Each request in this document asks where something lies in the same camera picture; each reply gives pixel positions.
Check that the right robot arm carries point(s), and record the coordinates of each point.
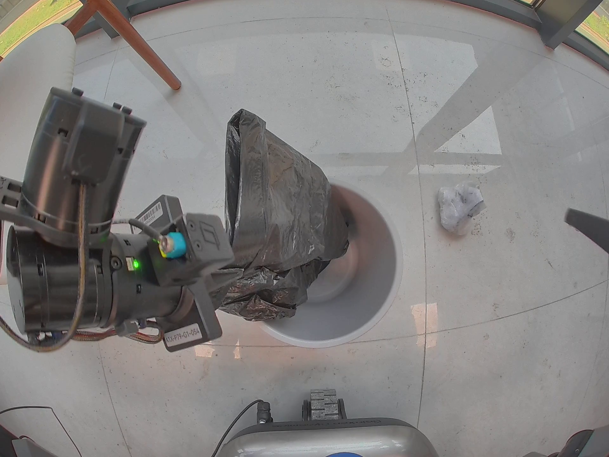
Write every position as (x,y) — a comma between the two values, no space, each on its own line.
(585,445)

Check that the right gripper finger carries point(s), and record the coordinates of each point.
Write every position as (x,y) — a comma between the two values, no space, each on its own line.
(590,231)

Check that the black plastic bag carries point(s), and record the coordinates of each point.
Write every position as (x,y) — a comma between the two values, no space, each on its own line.
(280,207)

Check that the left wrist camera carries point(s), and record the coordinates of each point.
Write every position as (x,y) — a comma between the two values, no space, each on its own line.
(200,250)

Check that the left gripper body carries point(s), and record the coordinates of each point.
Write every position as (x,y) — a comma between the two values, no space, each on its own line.
(142,305)

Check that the white trash bin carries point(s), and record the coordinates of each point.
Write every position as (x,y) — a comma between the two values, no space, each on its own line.
(371,279)

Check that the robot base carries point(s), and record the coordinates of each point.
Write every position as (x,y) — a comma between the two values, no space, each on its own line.
(333,438)

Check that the white cushioned wooden chair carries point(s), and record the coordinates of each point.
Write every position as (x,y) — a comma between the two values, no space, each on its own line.
(138,41)

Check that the white printed wrapper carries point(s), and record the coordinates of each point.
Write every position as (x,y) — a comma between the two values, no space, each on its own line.
(457,207)

